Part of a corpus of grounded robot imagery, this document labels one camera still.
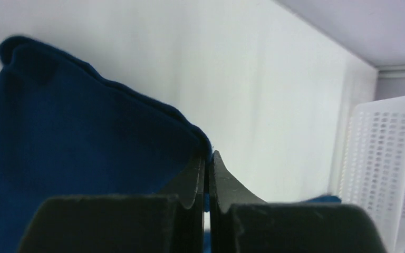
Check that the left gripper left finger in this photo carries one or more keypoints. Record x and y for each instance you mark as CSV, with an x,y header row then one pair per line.
x,y
171,220

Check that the dark blue t shirt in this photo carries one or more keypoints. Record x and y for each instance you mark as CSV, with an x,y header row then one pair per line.
x,y
66,131

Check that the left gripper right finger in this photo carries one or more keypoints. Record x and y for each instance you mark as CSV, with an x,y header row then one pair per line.
x,y
243,222

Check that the white plastic basket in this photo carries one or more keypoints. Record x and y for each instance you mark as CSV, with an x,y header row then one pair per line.
x,y
368,169

